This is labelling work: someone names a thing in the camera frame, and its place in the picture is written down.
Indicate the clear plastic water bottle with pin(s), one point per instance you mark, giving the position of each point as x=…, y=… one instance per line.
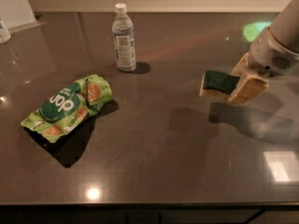
x=124, y=41

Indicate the green snack bag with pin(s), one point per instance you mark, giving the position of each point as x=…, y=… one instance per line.
x=69, y=107

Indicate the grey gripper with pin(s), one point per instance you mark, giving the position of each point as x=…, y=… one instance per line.
x=270, y=54

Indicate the white container at left edge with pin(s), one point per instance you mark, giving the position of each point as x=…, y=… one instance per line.
x=5, y=34

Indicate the green and yellow sponge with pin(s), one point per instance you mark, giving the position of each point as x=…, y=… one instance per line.
x=218, y=84

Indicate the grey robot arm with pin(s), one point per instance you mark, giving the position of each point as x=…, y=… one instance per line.
x=285, y=28

